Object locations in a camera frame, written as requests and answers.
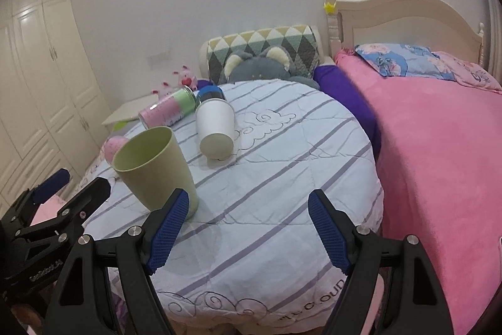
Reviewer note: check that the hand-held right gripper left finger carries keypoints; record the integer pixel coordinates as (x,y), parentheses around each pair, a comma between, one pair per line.
(168,231)

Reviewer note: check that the blue floral pillow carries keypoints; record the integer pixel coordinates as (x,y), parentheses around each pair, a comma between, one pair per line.
(400,60)

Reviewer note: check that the yellow star toy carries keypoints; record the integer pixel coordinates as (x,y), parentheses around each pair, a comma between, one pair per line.
(329,7)

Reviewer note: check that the cream wardrobe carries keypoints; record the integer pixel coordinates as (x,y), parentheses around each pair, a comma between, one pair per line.
(35,76)

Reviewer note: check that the pink printed pillow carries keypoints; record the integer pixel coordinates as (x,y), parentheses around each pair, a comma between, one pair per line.
(470,74)

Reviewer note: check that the cream wooden headboard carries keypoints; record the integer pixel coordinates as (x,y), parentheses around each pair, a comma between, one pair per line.
(392,17)

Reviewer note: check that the blue cup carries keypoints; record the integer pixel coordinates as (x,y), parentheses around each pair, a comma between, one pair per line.
(208,92)

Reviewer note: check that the purple bed sheet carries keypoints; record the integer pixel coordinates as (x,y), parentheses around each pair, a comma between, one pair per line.
(353,99)

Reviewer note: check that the light green cup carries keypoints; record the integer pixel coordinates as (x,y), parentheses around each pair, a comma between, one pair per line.
(157,174)

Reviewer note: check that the white cup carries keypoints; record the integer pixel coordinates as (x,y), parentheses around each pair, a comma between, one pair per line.
(215,123)

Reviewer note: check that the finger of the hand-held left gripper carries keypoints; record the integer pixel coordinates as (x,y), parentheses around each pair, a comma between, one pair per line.
(88,197)
(51,184)

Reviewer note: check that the triangle patterned cushion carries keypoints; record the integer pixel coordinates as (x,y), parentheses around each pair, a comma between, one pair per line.
(270,40)

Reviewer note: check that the pink plush pig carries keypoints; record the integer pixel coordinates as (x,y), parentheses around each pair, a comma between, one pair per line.
(185,78)

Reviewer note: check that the grey plush toy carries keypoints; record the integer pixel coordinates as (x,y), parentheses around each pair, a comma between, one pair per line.
(259,70)

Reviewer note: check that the pink blanket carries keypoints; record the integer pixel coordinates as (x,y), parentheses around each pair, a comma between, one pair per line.
(435,170)

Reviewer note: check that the pink and green cup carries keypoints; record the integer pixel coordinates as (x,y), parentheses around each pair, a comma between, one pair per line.
(166,110)

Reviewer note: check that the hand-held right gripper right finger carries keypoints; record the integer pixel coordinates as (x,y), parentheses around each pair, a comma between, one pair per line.
(328,237)

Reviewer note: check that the pink round cup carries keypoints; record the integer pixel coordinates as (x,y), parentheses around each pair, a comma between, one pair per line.
(111,148)

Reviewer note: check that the white striped quilt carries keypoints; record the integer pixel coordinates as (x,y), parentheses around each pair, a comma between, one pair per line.
(266,201)

